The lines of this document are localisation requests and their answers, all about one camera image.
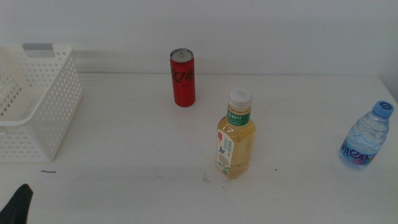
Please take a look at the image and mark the yellow tea bottle white cap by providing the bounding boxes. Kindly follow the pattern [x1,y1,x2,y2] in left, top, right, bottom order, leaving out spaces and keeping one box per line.
[215,87,257,180]

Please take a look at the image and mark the red cola can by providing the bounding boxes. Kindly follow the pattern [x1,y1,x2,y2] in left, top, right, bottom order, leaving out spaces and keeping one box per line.
[169,48,197,108]

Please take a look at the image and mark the clear water bottle blue cap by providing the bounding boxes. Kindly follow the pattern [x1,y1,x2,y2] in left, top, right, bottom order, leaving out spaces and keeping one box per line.
[338,100,395,170]

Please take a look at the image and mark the white perforated plastic basket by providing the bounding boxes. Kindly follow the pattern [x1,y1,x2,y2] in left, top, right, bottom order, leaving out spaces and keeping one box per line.
[0,43,83,163]

